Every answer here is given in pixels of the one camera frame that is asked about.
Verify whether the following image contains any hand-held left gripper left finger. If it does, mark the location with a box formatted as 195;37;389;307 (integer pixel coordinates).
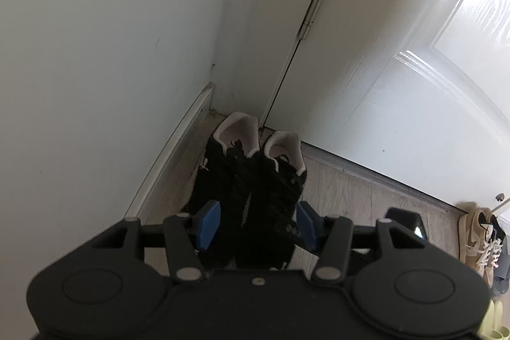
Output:
91;199;222;283

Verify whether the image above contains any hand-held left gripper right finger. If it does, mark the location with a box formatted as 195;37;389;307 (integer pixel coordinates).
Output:
296;200;431;283

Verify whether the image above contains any black sneaker with pale stripe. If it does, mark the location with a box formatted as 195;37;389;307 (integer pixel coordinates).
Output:
184;111;264;269
235;130;308;272

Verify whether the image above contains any beige white-laced sneaker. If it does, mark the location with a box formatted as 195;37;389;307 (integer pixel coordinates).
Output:
457;208;503;287

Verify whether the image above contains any grey slide sandal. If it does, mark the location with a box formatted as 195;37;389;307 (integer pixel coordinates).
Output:
493;242;510;295

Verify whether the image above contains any light green slide sandal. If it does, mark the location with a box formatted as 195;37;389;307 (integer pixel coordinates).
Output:
483;298;510;339

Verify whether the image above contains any short white baseboard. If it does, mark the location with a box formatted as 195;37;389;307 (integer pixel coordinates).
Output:
125;82;216;219

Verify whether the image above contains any white panelled door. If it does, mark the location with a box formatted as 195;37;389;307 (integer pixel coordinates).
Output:
263;0;510;213

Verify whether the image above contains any metal door hinge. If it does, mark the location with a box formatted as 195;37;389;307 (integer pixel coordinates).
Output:
299;0;333;41

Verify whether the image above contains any white door frame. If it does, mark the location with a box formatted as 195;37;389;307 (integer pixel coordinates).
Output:
233;0;351;130

